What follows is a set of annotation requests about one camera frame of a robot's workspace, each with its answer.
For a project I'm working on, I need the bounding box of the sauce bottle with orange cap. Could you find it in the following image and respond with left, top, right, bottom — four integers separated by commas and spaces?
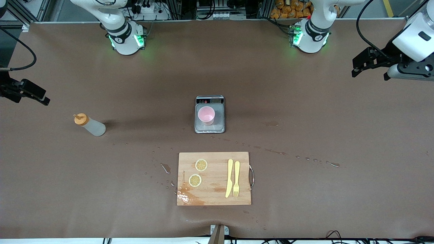
74, 113, 106, 137

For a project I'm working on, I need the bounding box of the pink plastic cup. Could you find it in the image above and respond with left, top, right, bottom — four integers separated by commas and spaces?
198, 106, 215, 126

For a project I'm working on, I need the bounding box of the brown table cover mat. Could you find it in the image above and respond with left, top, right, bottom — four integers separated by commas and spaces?
0, 19, 434, 239

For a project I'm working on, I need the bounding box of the orange snack packets pile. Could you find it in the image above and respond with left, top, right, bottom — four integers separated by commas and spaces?
271, 0, 314, 19

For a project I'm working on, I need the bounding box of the white power strip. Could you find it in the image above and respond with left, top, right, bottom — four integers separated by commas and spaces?
135, 3, 167, 21

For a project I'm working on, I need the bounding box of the long white socket strip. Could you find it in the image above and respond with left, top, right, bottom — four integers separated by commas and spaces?
214, 12, 246, 20

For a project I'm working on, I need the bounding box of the silver digital kitchen scale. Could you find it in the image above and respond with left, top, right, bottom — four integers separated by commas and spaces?
194, 95, 226, 134

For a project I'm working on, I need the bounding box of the yellow plastic fork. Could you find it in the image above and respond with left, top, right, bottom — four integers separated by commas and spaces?
233, 161, 240, 198

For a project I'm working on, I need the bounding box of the yellow plastic knife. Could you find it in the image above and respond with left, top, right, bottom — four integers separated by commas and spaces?
225, 159, 234, 198

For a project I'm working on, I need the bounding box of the wooden cutting board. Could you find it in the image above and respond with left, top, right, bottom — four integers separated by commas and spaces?
177, 152, 255, 206

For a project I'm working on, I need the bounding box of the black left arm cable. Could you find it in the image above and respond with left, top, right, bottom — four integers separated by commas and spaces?
356, 0, 394, 59

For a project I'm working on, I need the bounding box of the black cables bundle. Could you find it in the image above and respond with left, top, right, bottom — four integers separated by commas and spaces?
325, 230, 434, 244

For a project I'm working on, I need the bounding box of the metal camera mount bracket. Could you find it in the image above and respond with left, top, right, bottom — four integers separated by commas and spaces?
210, 224, 230, 244

